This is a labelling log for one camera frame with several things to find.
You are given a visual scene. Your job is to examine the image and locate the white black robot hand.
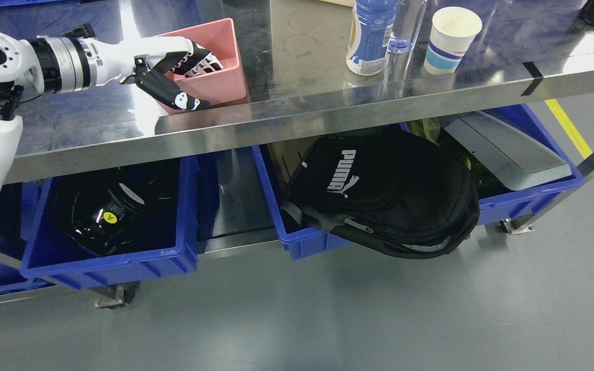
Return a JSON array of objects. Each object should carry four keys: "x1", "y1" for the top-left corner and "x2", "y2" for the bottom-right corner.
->
[{"x1": 80, "y1": 36, "x2": 223, "y2": 112}]

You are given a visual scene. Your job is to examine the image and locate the clear plastic bottle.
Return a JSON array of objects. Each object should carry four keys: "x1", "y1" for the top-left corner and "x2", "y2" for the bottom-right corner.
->
[{"x1": 387, "y1": 1, "x2": 427, "y2": 54}]

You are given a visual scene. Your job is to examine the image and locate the pink plastic storage box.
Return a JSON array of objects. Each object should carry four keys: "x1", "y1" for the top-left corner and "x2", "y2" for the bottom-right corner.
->
[{"x1": 158, "y1": 18, "x2": 247, "y2": 106}]

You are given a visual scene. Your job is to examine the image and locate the stainless steel table cart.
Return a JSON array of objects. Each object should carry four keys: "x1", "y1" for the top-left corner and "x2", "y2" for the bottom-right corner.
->
[{"x1": 0, "y1": 0, "x2": 594, "y2": 310}]

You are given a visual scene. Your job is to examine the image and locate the brown cardboard box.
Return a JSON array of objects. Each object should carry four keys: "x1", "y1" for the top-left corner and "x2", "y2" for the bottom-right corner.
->
[{"x1": 267, "y1": 136, "x2": 320, "y2": 185}]

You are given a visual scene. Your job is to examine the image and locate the white blue paper cup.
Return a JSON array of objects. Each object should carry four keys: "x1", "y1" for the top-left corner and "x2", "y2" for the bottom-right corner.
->
[{"x1": 423, "y1": 6, "x2": 483, "y2": 75}]

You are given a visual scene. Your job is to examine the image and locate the far left blue bin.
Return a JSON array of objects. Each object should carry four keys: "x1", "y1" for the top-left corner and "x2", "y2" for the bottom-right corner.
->
[{"x1": 0, "y1": 182, "x2": 53, "y2": 295}]

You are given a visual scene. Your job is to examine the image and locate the blue bin with helmet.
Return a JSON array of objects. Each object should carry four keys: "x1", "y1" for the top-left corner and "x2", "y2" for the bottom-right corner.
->
[{"x1": 21, "y1": 157, "x2": 200, "y2": 290}]

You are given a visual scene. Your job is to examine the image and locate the blue bin with backpack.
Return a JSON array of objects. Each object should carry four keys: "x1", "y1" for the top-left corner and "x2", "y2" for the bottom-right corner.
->
[{"x1": 251, "y1": 104, "x2": 584, "y2": 260}]

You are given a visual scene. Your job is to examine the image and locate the black Puma backpack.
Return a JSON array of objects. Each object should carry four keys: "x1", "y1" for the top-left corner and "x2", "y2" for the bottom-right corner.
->
[{"x1": 280, "y1": 127, "x2": 481, "y2": 259}]

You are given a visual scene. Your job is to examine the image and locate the blue white drink bottle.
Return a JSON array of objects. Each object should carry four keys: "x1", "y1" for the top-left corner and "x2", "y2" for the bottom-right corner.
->
[{"x1": 345, "y1": 1, "x2": 400, "y2": 77}]

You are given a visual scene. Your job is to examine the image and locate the grey flat device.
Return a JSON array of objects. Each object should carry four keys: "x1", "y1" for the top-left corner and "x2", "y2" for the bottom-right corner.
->
[{"x1": 438, "y1": 111, "x2": 571, "y2": 191}]

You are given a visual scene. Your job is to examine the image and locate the black helmet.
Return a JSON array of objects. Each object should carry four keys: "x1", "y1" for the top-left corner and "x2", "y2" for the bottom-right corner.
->
[{"x1": 48, "y1": 160, "x2": 180, "y2": 257}]

